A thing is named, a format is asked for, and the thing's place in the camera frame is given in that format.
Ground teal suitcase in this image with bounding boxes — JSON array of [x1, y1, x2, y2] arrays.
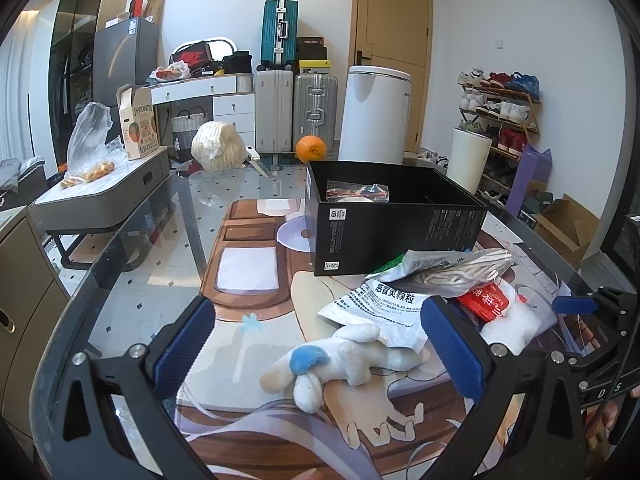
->
[[260, 0, 300, 72]]

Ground red black shoe box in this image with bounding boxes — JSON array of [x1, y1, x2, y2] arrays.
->
[[170, 41, 212, 73]]

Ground beige woven ball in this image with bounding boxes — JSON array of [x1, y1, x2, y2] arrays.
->
[[191, 121, 247, 171]]

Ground person's right hand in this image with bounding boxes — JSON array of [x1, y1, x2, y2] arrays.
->
[[582, 387, 640, 461]]

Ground grey cabinet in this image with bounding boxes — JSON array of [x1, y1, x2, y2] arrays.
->
[[94, 16, 161, 106]]

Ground wooden door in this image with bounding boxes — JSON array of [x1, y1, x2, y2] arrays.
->
[[347, 0, 433, 153]]

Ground printed cardboard fruit box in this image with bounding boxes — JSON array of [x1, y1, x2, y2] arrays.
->
[[116, 85, 161, 161]]

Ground clear plastic bag of fruit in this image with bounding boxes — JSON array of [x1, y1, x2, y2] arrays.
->
[[61, 101, 125, 190]]

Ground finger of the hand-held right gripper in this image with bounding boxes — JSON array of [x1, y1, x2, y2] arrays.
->
[[552, 287, 640, 342], [567, 335, 633, 378]]

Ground black glass wardrobe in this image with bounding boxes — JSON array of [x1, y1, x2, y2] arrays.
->
[[50, 0, 133, 146]]

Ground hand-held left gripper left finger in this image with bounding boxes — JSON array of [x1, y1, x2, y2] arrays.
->
[[59, 295, 217, 480]]

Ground white cylinder bin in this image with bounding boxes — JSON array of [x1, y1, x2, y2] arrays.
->
[[446, 127, 493, 193]]

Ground printed table mat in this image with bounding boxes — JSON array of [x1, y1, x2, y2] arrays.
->
[[170, 197, 601, 480]]

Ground plastic bag of food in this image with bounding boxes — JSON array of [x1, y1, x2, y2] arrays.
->
[[150, 60, 192, 83]]

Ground orange fruit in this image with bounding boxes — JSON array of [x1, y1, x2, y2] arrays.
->
[[295, 136, 327, 163]]

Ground black box stack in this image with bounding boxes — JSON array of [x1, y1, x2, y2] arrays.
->
[[296, 37, 328, 61]]

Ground tall white appliance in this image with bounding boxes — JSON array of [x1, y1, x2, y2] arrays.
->
[[339, 65, 413, 165]]

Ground grey side table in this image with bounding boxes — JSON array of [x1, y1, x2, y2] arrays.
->
[[27, 146, 172, 271]]

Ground white plush toy blue ear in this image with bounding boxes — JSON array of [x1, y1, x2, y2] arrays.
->
[[259, 323, 431, 414]]

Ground brown wooden cabinet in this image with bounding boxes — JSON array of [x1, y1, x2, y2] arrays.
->
[[0, 207, 71, 456]]

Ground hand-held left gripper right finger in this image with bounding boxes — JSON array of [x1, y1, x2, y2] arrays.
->
[[420, 295, 586, 480]]

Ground red snack packet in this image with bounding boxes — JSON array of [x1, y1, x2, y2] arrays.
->
[[455, 282, 516, 323]]

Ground bagged striped cloth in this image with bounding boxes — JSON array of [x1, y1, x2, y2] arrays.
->
[[415, 249, 514, 299]]

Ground wooden shoe rack with shoes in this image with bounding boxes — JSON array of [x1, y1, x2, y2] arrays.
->
[[457, 67, 543, 206]]

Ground cardboard boxes on cabinet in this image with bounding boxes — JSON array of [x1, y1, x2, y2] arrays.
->
[[129, 0, 166, 26]]

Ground silver compact disc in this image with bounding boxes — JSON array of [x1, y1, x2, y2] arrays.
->
[[276, 219, 316, 252]]

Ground wicker basket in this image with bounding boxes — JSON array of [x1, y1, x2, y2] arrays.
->
[[171, 110, 207, 147]]

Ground black cardboard box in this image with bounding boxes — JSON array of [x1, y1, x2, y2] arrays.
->
[[305, 160, 488, 277]]

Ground purple bag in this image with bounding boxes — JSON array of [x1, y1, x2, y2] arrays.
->
[[505, 144, 552, 216]]

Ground black bag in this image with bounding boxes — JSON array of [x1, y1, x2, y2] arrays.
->
[[222, 51, 255, 75]]

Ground silver suitcase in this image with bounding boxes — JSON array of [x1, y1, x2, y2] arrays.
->
[[292, 74, 338, 153]]

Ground white bubble wrap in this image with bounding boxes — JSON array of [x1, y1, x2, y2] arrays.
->
[[479, 280, 559, 352]]

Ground green white medicine packet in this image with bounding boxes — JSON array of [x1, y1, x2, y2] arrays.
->
[[365, 249, 481, 283], [317, 280, 432, 352]]

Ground white desk with drawers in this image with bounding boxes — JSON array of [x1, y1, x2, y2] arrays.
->
[[150, 74, 257, 156]]

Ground clear bag with small parts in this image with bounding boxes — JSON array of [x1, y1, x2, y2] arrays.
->
[[326, 180, 391, 204]]

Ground open brown cardboard box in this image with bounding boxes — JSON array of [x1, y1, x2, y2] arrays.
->
[[532, 194, 601, 268]]

